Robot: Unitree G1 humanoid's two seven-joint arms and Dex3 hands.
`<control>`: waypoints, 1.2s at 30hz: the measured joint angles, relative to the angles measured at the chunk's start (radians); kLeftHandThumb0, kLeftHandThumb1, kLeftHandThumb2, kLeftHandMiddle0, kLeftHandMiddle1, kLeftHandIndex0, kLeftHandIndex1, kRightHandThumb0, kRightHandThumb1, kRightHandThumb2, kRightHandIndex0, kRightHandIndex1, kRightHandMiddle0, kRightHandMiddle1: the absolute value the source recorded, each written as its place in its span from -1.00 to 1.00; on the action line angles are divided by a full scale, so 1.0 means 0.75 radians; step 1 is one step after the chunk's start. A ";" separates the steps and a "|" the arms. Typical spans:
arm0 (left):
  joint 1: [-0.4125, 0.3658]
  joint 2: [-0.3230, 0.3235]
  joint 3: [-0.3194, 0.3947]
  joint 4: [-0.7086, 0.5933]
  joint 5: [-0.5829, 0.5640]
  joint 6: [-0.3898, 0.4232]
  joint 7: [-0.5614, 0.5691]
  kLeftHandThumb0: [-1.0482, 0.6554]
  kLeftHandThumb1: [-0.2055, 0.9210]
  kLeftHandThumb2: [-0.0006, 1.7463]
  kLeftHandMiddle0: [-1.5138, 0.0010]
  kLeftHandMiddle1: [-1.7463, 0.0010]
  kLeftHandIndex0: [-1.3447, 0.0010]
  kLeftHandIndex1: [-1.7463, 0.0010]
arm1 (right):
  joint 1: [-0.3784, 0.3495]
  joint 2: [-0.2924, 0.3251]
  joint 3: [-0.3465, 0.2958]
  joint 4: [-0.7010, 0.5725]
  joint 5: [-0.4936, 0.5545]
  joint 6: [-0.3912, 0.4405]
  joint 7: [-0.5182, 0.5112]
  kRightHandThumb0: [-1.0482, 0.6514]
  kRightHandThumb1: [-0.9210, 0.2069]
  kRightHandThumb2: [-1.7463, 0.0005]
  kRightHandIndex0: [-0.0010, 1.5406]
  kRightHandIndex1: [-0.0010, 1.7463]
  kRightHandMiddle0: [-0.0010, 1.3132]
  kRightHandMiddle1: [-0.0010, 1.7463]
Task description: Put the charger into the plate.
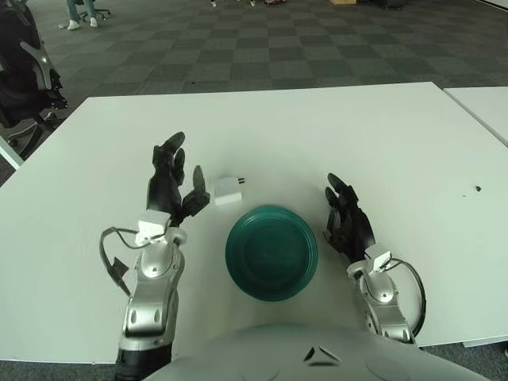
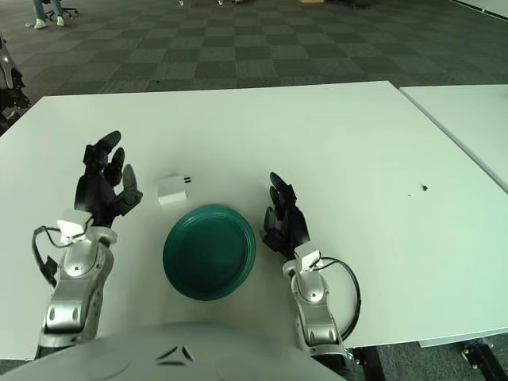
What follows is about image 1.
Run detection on person legs white shoes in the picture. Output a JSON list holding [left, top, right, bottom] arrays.
[[65, 0, 100, 31]]

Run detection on dark green plate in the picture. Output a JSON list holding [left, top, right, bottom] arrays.
[[225, 204, 318, 303]]

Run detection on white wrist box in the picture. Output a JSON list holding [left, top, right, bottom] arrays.
[[364, 244, 392, 275], [134, 211, 171, 245]]

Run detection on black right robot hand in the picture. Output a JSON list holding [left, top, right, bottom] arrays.
[[321, 171, 376, 263]]

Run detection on black office chair base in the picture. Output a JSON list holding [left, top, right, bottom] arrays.
[[75, 0, 109, 21]]

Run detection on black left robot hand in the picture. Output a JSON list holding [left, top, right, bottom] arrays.
[[145, 130, 211, 229]]

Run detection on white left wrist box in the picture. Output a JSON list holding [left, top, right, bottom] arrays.
[[134, 211, 171, 245]]

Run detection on grey robot torso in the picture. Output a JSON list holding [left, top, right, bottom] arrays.
[[144, 321, 477, 381]]

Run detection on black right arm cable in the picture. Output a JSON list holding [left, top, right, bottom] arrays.
[[387, 257, 426, 338]]

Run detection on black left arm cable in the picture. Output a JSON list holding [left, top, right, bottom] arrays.
[[98, 225, 144, 297]]

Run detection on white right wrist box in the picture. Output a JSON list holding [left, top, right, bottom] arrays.
[[364, 244, 392, 275]]

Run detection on white charger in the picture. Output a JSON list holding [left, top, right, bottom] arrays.
[[206, 175, 246, 207]]

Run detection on white neighbouring table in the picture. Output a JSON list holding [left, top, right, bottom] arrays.
[[442, 85, 508, 146]]

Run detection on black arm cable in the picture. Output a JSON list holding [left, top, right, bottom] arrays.
[[98, 225, 144, 297], [387, 257, 426, 338]]

